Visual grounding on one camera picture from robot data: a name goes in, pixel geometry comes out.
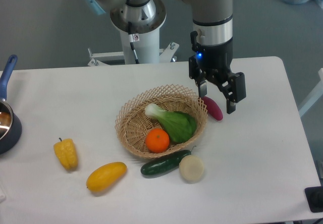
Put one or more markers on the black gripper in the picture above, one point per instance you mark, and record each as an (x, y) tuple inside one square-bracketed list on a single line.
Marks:
[(212, 63)]

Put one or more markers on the yellow mango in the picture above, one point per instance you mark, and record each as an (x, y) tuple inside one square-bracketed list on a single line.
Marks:
[(105, 176)]

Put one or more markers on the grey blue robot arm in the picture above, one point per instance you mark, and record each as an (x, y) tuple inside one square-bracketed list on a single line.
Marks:
[(139, 22)]

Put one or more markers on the purple sweet potato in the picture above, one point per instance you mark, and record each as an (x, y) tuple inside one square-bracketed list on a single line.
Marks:
[(212, 108)]

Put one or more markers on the green bok choy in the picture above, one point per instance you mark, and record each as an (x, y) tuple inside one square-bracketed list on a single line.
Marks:
[(179, 126)]

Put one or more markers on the orange fruit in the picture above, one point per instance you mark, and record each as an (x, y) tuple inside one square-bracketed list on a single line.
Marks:
[(157, 140)]

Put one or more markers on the white round onion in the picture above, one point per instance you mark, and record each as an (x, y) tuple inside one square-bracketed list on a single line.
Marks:
[(191, 168)]

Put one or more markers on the green cucumber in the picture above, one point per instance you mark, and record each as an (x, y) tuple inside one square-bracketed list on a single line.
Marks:
[(164, 164)]

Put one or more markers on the woven wicker basket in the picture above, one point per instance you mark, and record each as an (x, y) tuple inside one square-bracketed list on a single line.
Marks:
[(132, 124)]

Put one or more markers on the black device at edge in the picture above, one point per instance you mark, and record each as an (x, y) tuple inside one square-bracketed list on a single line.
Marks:
[(314, 198)]

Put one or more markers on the yellow bell pepper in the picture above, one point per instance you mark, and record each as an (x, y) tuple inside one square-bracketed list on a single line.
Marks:
[(65, 151)]

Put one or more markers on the white frame at right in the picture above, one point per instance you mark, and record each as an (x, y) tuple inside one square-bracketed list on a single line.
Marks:
[(314, 95)]

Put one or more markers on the blue handled saucepan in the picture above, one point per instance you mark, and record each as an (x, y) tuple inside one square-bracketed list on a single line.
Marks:
[(11, 127)]

